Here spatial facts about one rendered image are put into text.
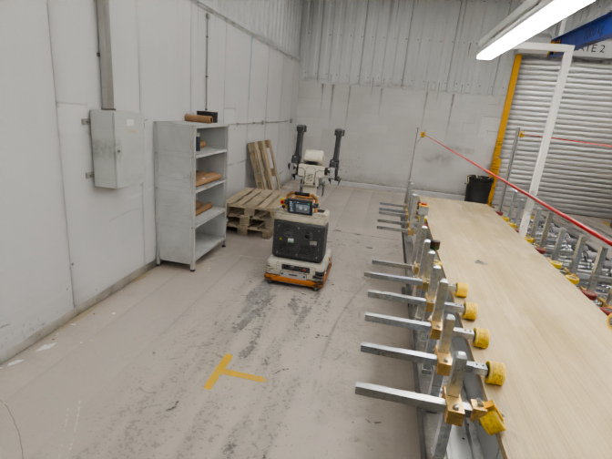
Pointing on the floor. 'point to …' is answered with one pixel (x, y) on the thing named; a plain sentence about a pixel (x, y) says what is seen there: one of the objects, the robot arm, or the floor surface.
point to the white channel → (552, 100)
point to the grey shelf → (178, 190)
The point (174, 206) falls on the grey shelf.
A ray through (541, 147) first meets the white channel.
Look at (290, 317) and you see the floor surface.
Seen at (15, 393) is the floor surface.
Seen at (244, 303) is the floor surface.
